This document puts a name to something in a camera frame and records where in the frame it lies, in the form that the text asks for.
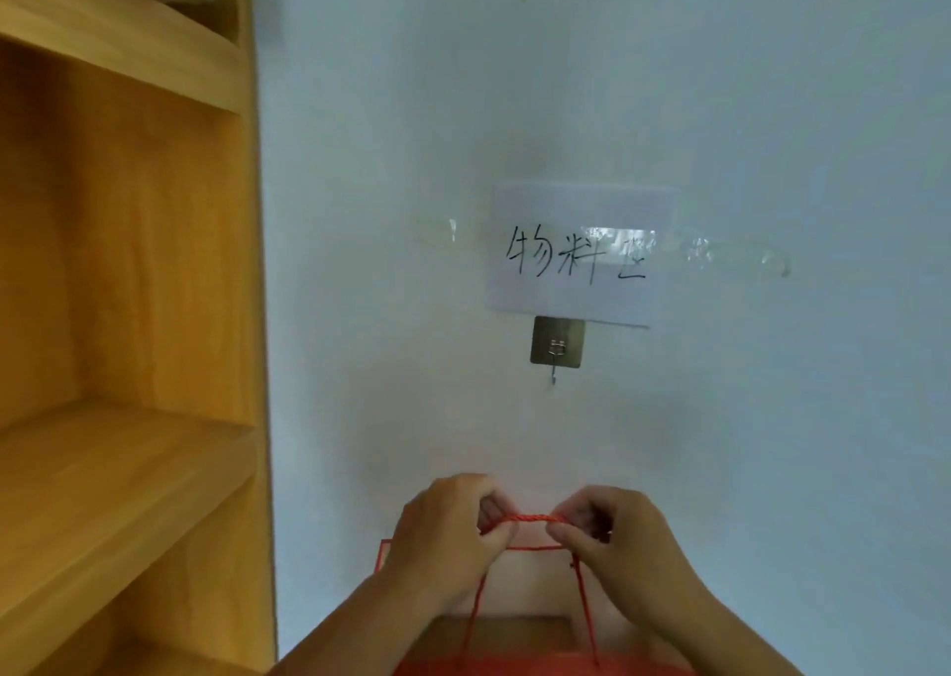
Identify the person's left forearm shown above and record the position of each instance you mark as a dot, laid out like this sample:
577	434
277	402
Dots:
356	627

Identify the clear tape strip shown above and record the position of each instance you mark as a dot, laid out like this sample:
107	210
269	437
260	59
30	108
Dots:
732	256

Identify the wooden shelf unit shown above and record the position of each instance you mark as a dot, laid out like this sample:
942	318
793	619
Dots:
111	326

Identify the person's right thumb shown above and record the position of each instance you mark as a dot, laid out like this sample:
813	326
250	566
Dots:
568	538

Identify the person's left hand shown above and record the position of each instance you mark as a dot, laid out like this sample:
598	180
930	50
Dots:
437	542

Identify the person's left thumb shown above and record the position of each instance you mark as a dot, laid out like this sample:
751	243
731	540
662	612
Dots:
496	540

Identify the metal adhesive wall hook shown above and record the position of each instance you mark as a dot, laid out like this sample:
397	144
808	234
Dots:
556	343

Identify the person's right hand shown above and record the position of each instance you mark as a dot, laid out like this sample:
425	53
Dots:
639	549

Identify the red paper gift bag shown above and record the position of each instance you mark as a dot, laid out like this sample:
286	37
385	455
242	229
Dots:
520	623

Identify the white handwritten paper sign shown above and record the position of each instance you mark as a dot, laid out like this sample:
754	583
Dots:
579	256

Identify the person's right forearm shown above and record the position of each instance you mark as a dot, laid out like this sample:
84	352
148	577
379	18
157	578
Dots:
713	635

